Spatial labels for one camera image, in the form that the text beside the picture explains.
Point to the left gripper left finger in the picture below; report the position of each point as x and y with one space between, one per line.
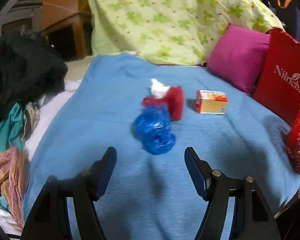
85 189

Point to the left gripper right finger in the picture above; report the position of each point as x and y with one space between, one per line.
216 189

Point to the small orange white carton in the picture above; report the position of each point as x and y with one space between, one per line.
211 102

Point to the blue plastic bag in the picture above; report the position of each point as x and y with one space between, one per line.
153 128

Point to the red plastic bag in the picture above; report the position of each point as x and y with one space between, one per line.
173 99

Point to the white tissue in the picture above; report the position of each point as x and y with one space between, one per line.
158 90

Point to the pink orange striped cloth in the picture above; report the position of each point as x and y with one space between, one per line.
14 178

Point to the teal garment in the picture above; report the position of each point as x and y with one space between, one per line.
11 129

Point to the red Nilrich paper bag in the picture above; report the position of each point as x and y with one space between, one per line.
278 87

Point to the blue bed blanket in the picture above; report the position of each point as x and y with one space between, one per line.
152 196

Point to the black clothing pile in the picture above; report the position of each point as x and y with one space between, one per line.
29 68

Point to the magenta pillow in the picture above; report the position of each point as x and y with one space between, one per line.
239 56

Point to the brown wooden cabinet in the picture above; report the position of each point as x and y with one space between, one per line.
67 26

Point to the green clover pattern quilt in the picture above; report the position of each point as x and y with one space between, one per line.
179 32

